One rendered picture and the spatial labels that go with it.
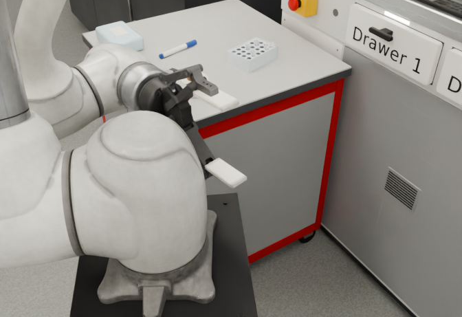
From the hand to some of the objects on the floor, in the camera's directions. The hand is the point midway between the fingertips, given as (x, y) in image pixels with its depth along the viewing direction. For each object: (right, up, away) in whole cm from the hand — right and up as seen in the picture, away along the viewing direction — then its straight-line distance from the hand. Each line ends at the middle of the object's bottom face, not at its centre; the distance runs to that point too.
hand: (231, 143), depth 71 cm
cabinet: (+84, -30, +124) cm, 153 cm away
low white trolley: (-7, -32, +122) cm, 126 cm away
